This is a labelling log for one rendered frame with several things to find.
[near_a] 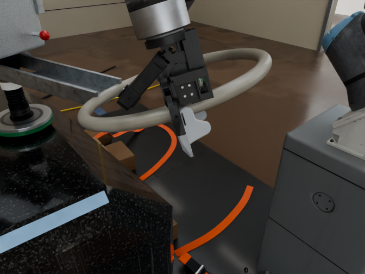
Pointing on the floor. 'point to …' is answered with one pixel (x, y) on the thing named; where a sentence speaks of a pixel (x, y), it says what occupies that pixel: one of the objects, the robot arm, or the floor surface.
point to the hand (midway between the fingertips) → (185, 145)
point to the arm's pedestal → (315, 205)
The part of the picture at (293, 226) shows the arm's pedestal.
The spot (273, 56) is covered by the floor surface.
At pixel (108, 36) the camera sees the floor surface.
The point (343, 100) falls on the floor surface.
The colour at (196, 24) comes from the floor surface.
